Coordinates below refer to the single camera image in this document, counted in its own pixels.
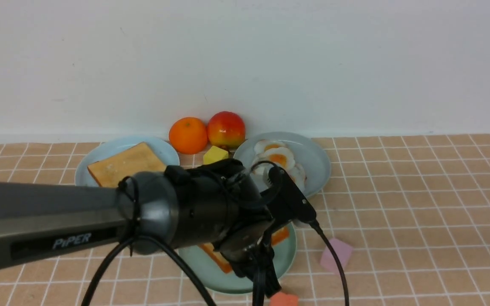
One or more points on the toast slice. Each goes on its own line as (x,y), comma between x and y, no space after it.
(140,158)
(276,238)

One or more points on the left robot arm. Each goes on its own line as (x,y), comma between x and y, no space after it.
(150,212)

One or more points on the orange fruit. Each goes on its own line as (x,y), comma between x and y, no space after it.
(188,135)

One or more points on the teal empty plate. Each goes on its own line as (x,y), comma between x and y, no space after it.
(213,277)

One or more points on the pink foam cube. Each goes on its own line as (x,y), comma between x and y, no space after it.
(343,251)

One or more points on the yellow foam cube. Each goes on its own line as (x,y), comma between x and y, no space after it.
(215,154)

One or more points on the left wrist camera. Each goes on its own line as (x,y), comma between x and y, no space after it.
(287,202)

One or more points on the orange foam block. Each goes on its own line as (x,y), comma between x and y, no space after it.
(283,299)

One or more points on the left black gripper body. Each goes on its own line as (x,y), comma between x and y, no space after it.
(247,247)

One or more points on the red yellow apple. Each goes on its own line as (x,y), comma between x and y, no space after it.
(226,129)

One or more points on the fried egg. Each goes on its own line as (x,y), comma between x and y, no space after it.
(297,175)
(266,144)
(277,154)

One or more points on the light blue toast plate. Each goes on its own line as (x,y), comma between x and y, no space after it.
(161,148)

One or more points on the grey blue egg plate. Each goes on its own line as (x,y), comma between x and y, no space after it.
(306,152)

